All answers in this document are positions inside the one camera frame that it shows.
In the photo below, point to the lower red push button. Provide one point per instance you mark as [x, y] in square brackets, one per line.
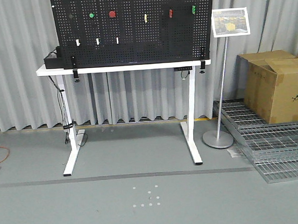
[112, 14]

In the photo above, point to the white height-adjustable table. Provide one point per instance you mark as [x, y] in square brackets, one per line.
[76, 137]

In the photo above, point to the table height control panel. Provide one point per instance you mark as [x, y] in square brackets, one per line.
[186, 68]

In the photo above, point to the right black table clamp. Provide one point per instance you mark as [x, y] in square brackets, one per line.
[202, 59]

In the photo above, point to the black table clamp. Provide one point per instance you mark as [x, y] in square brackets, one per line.
[75, 68]
[202, 59]

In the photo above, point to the left black table clamp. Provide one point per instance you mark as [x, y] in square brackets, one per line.
[75, 68]

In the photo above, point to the black perforated pegboard panel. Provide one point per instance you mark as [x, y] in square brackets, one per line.
[162, 39]

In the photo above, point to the black box on table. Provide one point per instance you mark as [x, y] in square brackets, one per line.
[54, 59]

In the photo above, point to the silver sign stand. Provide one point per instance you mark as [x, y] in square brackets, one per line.
[226, 23]

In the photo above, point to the large cardboard box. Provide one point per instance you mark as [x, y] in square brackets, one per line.
[272, 85]

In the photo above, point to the metal floor grating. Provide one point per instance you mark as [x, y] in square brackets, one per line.
[272, 149]

